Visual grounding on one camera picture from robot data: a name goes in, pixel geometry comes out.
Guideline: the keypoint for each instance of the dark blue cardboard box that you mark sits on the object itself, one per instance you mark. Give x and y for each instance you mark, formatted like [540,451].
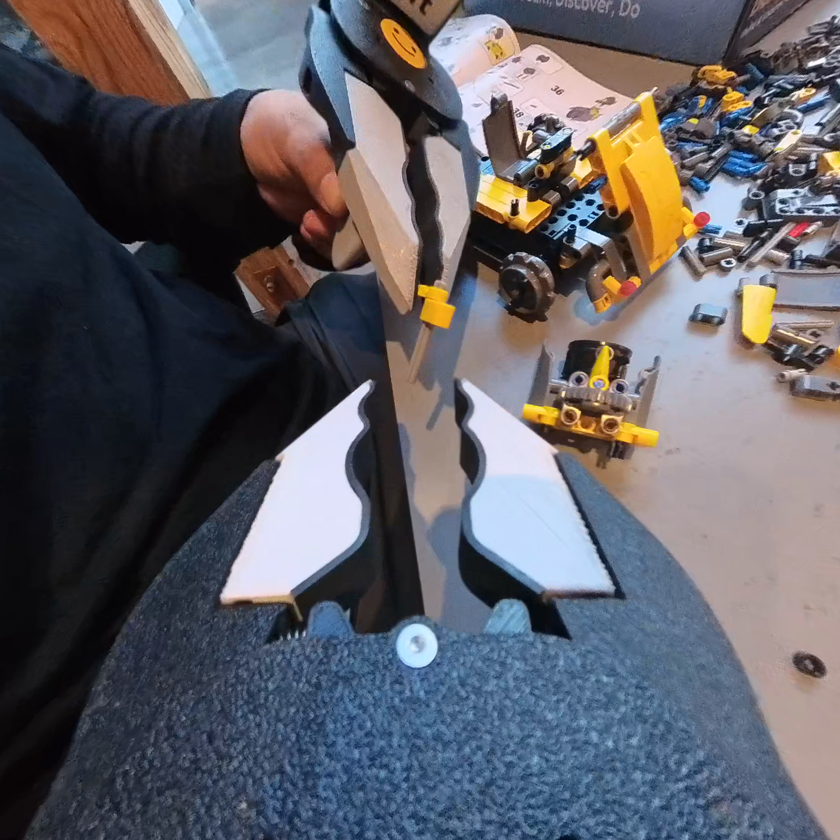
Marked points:
[590,33]

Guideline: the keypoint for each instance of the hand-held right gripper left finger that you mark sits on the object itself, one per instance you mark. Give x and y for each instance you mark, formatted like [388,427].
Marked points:
[295,525]

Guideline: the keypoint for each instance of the instruction booklet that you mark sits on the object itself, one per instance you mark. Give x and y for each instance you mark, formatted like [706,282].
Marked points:
[558,79]

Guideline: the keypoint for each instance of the person's left forearm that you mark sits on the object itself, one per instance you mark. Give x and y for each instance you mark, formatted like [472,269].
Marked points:
[164,164]

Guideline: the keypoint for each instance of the yellow toy vehicle model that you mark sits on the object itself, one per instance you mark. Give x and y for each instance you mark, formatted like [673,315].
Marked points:
[649,184]

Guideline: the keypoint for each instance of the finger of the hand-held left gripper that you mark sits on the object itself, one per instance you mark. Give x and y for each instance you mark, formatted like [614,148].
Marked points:
[374,197]
[453,197]

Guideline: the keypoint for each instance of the grey desk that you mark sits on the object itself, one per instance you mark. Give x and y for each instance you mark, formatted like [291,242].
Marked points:
[722,525]

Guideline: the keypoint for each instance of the person's left hand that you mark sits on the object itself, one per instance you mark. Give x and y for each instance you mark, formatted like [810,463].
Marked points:
[289,157]

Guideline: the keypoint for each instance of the person's dark clothing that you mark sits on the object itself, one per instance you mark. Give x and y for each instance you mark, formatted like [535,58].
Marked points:
[98,459]

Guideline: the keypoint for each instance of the toy wheel gear subassembly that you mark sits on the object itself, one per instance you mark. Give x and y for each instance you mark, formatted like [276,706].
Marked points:
[590,413]

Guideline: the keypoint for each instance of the small grey toy connector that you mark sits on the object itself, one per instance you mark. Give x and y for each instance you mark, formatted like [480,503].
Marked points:
[707,315]

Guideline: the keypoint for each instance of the pile of loose toy pieces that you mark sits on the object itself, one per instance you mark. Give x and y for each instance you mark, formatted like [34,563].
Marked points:
[754,164]

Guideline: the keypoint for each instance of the grey toy axle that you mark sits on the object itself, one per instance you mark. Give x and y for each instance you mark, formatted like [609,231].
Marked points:
[420,354]

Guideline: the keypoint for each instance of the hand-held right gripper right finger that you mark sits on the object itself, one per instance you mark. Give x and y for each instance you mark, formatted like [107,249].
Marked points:
[531,518]

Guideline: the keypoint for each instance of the yellow curved toy panel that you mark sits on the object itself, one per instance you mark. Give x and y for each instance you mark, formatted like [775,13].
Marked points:
[758,313]

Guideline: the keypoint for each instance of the yellow toy connector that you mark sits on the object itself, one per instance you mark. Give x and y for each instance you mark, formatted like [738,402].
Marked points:
[438,313]

